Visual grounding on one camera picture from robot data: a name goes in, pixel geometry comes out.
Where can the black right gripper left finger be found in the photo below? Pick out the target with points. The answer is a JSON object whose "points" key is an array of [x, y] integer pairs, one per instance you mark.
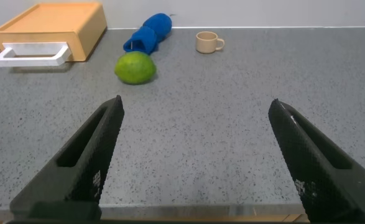
{"points": [[76, 174]]}

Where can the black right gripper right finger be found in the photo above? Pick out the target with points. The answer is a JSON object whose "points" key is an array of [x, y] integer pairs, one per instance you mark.
{"points": [[319, 174]]}

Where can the yellow drawer cabinet housing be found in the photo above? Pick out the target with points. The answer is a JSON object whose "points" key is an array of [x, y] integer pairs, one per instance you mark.
{"points": [[51, 18]]}

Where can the green lime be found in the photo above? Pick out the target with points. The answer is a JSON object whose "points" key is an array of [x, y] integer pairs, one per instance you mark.
{"points": [[135, 68]]}

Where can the blue rolled towel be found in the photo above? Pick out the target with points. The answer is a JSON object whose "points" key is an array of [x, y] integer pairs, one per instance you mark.
{"points": [[145, 39]]}

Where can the beige cup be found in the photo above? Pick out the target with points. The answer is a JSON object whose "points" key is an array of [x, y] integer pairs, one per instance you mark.
{"points": [[205, 45]]}

